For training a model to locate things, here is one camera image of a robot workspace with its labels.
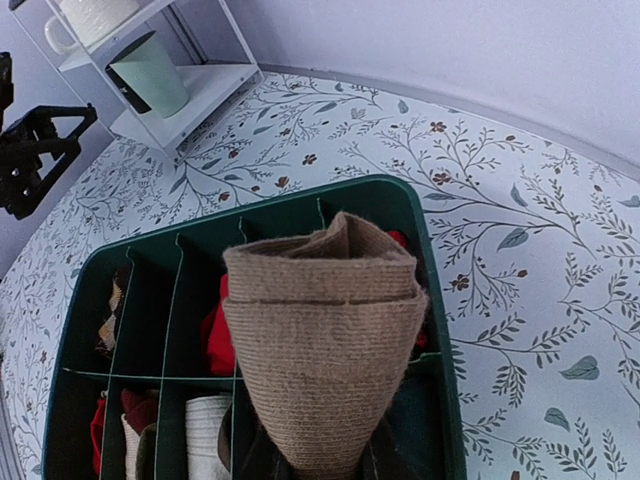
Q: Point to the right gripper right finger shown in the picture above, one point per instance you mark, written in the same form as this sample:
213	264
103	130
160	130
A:
381	460

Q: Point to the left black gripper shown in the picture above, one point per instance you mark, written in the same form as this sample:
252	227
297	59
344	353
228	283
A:
36	133

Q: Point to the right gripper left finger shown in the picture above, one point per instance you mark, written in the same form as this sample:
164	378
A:
260	459

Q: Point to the green divided sock box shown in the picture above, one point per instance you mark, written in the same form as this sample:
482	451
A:
174	285

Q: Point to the brown ribbed sock pair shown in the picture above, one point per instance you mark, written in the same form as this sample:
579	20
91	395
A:
323	326

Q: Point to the dark brown sock in box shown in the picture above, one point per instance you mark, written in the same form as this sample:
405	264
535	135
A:
225	439

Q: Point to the beige sock in box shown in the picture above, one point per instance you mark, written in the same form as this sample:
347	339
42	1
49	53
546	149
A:
203	419

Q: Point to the maroon sock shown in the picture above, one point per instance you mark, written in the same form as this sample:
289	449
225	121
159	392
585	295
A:
140	409

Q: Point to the mint green mug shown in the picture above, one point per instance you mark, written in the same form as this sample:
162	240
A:
147	69

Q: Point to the white ceramic mug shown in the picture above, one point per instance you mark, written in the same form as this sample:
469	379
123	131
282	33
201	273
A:
91	20

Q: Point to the red rolled sock middle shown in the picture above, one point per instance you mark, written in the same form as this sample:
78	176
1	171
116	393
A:
217	351

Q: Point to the red rolled sock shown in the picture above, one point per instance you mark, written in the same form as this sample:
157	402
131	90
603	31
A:
96	434
217	351

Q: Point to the red rolled sock front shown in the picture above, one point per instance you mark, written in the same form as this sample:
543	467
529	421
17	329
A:
96	434

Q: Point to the white shelf black top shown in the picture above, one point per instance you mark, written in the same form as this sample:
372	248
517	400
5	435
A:
202	39

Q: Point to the floral table mat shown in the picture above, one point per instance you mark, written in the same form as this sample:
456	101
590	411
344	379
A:
536	248

